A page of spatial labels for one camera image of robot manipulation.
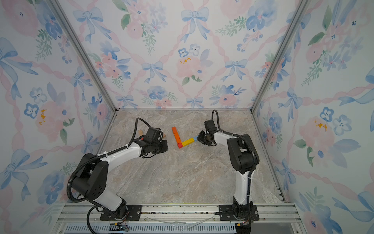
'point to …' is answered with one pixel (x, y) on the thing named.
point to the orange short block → (173, 128)
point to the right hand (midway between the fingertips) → (199, 138)
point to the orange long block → (177, 138)
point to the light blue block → (195, 138)
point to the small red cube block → (179, 145)
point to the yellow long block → (188, 142)
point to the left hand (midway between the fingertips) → (170, 146)
